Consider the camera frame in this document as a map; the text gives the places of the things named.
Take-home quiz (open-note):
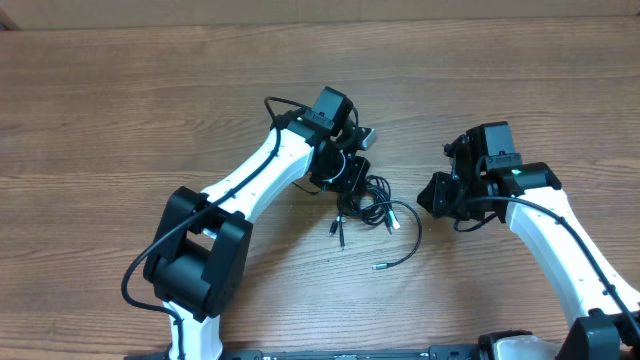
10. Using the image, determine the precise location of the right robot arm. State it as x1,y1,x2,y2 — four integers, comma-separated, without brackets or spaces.
417,122,639,360

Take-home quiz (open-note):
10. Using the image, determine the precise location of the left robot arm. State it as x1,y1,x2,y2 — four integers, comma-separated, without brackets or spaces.
143,87,375,359

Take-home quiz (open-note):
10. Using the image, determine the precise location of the black cable white tag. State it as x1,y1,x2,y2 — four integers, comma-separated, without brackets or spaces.
328,192,381,251

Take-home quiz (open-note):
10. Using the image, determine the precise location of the black cable silver plug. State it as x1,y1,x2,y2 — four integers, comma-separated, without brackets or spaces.
344,199,424,272

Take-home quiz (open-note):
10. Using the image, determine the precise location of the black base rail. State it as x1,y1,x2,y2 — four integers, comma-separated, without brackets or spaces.
124,329,566,360

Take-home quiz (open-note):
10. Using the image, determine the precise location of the black usb cable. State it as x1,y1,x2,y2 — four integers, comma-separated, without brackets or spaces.
344,174,402,235

